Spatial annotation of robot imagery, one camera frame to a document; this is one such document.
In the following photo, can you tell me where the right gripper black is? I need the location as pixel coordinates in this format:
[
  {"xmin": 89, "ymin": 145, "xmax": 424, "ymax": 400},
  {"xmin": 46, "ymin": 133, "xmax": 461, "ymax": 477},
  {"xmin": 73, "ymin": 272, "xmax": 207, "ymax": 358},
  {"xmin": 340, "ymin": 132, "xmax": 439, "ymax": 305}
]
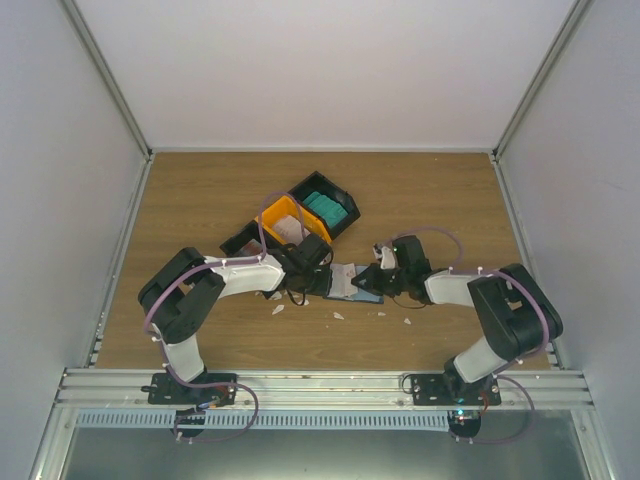
[{"xmin": 352, "ymin": 264, "xmax": 409, "ymax": 298}]

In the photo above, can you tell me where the navy blue card holder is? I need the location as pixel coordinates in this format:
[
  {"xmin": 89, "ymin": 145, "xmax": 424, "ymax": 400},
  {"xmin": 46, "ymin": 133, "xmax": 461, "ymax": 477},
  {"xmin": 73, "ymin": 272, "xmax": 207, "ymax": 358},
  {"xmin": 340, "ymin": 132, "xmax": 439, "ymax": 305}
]
[{"xmin": 324, "ymin": 263, "xmax": 384, "ymax": 304}]

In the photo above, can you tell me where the black bin with red cards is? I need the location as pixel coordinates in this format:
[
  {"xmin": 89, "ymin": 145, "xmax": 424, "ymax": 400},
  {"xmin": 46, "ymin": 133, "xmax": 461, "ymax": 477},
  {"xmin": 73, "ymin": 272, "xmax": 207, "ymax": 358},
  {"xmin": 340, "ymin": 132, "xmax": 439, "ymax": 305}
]
[{"xmin": 220, "ymin": 220, "xmax": 280, "ymax": 257}]

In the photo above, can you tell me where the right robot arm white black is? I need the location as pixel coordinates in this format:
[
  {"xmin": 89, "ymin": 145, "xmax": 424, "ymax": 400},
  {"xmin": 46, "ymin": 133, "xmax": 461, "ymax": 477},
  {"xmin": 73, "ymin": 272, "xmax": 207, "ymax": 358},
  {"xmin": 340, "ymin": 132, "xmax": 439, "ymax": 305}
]
[{"xmin": 352, "ymin": 235, "xmax": 564, "ymax": 405}]

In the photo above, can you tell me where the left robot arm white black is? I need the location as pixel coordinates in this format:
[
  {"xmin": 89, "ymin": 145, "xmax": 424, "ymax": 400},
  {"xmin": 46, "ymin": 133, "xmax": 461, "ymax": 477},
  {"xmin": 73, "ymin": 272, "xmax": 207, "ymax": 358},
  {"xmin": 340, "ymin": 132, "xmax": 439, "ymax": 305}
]
[{"xmin": 138, "ymin": 234, "xmax": 333, "ymax": 404}]

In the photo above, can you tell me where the white vip card stack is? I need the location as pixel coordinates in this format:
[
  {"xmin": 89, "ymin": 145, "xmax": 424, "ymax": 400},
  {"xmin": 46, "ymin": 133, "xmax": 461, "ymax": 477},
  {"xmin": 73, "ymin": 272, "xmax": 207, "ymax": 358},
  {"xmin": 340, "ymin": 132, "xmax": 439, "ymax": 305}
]
[{"xmin": 271, "ymin": 215, "xmax": 309, "ymax": 245}]

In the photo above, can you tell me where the teal card stack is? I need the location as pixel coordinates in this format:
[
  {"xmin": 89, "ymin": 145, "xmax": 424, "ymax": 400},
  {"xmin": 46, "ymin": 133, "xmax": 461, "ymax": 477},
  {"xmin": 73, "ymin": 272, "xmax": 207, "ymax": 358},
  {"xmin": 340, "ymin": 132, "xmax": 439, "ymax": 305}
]
[{"xmin": 303, "ymin": 191, "xmax": 348, "ymax": 228}]

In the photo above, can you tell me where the orange bin with cards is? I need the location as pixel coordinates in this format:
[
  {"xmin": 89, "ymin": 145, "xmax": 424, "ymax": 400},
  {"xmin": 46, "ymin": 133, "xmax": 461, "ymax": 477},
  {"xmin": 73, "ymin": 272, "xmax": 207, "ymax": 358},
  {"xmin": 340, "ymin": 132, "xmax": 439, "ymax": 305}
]
[{"xmin": 255, "ymin": 194, "xmax": 332, "ymax": 245}]

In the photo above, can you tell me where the red white card stack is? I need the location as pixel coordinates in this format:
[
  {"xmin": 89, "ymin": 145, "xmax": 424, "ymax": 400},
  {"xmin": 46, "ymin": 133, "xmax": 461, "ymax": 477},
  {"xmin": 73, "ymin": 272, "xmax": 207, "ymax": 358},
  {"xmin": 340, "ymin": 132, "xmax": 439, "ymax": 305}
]
[{"xmin": 237, "ymin": 239, "xmax": 265, "ymax": 257}]

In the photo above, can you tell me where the black bin with teal cards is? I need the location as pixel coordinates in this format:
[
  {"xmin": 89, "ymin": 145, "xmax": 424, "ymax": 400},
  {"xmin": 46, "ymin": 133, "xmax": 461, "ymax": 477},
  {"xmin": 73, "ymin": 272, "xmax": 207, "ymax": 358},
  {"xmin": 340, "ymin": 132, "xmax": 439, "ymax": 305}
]
[{"xmin": 289, "ymin": 171, "xmax": 360, "ymax": 240}]

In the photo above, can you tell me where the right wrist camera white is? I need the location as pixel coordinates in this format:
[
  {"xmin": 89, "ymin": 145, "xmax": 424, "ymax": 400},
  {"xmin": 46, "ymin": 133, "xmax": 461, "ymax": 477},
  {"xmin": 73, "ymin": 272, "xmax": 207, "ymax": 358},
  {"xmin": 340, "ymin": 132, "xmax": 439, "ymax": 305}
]
[{"xmin": 373, "ymin": 244, "xmax": 397, "ymax": 270}]

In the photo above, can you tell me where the aluminium rail frame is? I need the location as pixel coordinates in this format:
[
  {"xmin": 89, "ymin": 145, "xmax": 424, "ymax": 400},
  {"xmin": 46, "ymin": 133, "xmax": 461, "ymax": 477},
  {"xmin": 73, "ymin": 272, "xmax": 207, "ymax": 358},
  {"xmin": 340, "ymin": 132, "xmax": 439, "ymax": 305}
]
[{"xmin": 55, "ymin": 369, "xmax": 594, "ymax": 410}]

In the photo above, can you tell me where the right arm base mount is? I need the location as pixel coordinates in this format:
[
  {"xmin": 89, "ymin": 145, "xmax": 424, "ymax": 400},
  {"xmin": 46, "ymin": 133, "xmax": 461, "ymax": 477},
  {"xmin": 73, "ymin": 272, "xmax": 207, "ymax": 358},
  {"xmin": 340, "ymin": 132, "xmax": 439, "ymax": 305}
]
[{"xmin": 399, "ymin": 373, "xmax": 502, "ymax": 407}]

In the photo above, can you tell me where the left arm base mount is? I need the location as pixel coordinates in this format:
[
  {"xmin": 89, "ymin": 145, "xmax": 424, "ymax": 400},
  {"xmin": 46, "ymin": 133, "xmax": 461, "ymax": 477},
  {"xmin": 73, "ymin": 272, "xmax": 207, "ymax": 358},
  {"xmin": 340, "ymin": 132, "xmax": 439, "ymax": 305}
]
[{"xmin": 141, "ymin": 373, "xmax": 238, "ymax": 406}]

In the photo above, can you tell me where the slotted cable duct grey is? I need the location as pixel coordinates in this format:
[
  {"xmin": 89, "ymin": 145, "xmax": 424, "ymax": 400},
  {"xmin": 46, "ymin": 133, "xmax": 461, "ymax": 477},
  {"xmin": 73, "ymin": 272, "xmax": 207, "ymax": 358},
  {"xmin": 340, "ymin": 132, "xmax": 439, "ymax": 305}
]
[{"xmin": 76, "ymin": 409, "xmax": 449, "ymax": 432}]

